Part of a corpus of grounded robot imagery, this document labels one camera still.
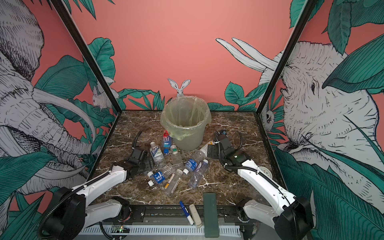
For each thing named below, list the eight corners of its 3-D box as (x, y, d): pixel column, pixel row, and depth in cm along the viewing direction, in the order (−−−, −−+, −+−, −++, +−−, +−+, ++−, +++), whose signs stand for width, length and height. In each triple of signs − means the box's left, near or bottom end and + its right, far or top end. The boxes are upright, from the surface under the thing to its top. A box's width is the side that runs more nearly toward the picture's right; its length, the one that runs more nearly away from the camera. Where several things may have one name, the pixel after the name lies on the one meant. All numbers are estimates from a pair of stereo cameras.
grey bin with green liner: (166, 156, 96) (158, 130, 75) (171, 124, 114) (165, 96, 92) (208, 156, 97) (211, 130, 75) (206, 124, 114) (209, 96, 93)
